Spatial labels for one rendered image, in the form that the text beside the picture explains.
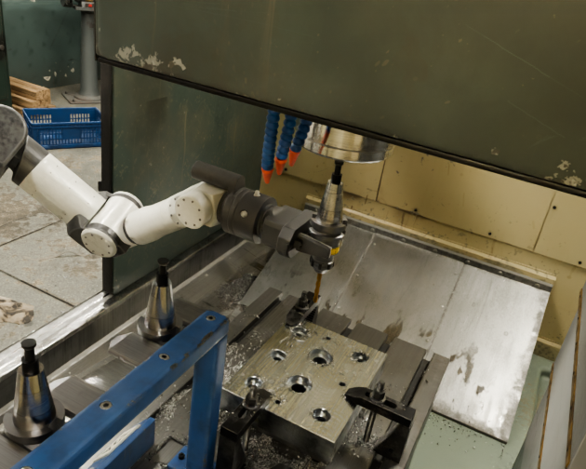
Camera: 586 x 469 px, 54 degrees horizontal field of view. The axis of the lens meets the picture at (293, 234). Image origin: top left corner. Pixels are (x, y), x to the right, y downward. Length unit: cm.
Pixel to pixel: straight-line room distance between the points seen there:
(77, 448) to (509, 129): 53
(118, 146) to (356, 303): 90
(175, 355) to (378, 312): 116
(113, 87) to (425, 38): 101
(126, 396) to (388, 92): 46
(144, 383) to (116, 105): 84
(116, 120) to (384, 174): 95
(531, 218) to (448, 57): 146
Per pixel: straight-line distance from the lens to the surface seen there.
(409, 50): 53
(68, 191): 123
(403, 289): 193
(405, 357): 142
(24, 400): 69
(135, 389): 74
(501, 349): 187
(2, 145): 121
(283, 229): 95
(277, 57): 57
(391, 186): 201
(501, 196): 194
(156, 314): 82
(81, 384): 77
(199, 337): 82
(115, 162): 149
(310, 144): 86
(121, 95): 145
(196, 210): 102
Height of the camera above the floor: 173
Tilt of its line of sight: 27 degrees down
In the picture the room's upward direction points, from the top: 9 degrees clockwise
